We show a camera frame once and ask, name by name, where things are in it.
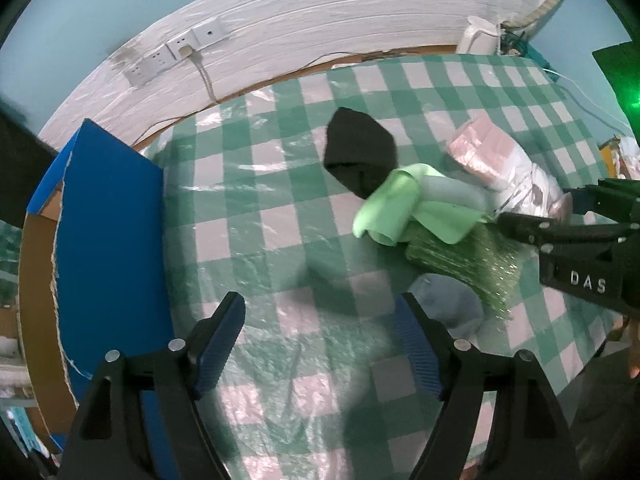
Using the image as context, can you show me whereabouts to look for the person's right hand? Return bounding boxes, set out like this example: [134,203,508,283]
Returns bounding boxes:
[626,317,640,382]

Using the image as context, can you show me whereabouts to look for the black knitted cloth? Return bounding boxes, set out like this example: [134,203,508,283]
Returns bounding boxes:
[322,107,398,201]

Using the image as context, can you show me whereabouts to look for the blue cardboard box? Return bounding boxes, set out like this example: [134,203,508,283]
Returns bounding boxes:
[17,119,181,480]

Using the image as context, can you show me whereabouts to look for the thin white cable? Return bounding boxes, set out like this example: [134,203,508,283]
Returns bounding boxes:
[542,65,638,136]

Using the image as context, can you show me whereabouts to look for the white electric kettle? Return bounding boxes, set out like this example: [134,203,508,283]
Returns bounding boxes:
[456,16,502,54]

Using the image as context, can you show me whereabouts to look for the pink plastic packet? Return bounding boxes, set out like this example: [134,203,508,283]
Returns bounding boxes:
[445,112,526,186]

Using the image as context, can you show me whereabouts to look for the green glittery scouring sponge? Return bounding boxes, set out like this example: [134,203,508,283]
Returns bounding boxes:
[404,222,531,311]

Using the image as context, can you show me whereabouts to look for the grey-blue rolled cloth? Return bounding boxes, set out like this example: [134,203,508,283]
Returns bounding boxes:
[420,175,493,213]

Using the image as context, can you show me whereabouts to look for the silvery plastic bag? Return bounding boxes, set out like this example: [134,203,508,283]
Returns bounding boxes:
[492,160,573,221]

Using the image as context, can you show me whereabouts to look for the white wall socket with plug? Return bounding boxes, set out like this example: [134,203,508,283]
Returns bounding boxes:
[167,36,200,62]

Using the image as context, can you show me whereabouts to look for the pale blue round cloth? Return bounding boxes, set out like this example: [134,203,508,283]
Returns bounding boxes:
[407,274,486,341]

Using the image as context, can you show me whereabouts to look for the thin dark cable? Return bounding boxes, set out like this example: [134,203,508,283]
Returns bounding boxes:
[300,47,458,68]

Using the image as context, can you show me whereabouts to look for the light green microfibre cloth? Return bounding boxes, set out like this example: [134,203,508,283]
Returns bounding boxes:
[352,162,483,247]

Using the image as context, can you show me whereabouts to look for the dark green panel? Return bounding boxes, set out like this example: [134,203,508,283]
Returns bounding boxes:
[591,42,640,136]

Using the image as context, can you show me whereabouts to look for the green checkered tablecloth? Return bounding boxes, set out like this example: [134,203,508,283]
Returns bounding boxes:
[135,52,640,480]

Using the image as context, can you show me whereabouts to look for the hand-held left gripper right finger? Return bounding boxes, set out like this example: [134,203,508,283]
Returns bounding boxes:
[394,291,583,480]

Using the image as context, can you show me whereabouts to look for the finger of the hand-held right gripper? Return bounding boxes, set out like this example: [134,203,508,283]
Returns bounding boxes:
[497,211,640,255]
[562,176,640,224]

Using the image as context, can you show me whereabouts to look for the colourful packages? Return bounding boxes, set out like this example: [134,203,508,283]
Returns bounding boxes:
[597,135,640,178]

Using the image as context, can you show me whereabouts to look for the teal cable bundle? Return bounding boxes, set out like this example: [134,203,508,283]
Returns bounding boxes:
[500,25,533,58]

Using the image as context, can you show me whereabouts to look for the white charger cable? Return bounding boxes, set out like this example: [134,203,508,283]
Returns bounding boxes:
[132,46,218,148]

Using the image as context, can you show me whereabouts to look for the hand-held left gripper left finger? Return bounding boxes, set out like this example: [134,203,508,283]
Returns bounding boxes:
[59,291,247,480]

